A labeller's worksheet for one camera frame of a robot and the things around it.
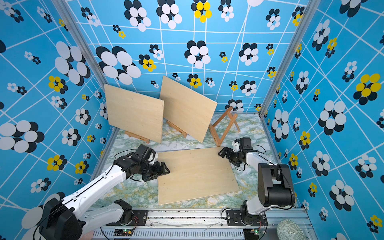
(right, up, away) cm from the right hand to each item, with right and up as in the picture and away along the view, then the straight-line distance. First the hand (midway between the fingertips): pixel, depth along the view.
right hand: (225, 157), depth 93 cm
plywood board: (-55, +26, -1) cm, 61 cm away
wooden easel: (-62, +13, +9) cm, 64 cm away
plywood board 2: (-26, +30, +5) cm, 40 cm away
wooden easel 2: (-28, +14, +10) cm, 33 cm away
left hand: (-33, -5, -15) cm, 37 cm away
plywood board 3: (-20, -8, -8) cm, 23 cm away
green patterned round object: (+24, -29, -23) cm, 45 cm away
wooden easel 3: (-3, +23, +8) cm, 25 cm away
